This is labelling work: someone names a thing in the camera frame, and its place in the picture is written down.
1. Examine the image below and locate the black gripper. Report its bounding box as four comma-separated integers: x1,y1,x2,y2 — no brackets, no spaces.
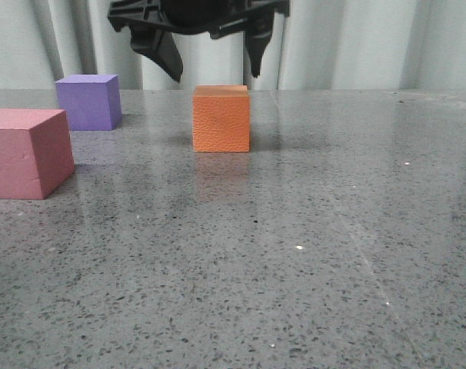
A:
108,0,290,82

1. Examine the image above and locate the orange foam cube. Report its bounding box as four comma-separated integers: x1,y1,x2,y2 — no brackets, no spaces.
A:
192,85,251,153

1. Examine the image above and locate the pale green curtain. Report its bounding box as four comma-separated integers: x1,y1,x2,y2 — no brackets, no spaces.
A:
0,1,466,90

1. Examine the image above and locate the purple foam cube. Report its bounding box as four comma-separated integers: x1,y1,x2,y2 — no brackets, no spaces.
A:
55,74,122,131

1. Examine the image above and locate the pink foam cube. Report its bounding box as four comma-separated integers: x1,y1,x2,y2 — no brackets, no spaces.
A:
0,108,75,200

